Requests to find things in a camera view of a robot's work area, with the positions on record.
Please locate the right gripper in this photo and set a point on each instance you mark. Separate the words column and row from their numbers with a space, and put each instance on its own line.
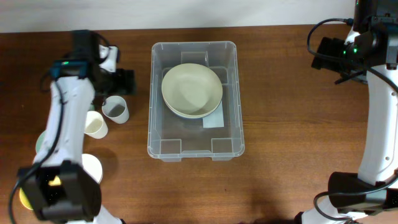
column 331, row 65

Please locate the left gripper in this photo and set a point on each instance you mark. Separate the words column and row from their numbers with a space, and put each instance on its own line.
column 125, row 84

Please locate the grey cup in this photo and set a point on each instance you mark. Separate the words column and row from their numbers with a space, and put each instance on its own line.
column 115, row 108

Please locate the cream cup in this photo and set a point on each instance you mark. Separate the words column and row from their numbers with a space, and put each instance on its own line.
column 95, row 125

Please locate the cream bowl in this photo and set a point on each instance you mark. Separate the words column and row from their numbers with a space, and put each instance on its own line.
column 191, row 82
column 189, row 110

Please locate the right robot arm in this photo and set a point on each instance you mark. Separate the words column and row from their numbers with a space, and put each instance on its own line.
column 369, row 52

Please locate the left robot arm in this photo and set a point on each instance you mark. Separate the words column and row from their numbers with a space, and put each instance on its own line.
column 78, row 198

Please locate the clear plastic storage container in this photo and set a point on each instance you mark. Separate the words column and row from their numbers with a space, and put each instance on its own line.
column 172, row 138

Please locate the white label in container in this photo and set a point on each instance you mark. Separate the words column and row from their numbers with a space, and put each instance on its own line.
column 215, row 119

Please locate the small white bowl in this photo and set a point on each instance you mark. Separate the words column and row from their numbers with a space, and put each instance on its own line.
column 93, row 167

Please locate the small green bowl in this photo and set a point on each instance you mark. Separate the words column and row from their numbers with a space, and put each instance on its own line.
column 39, row 142

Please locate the small yellow bowl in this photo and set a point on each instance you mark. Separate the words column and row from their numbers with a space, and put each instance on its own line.
column 24, row 200

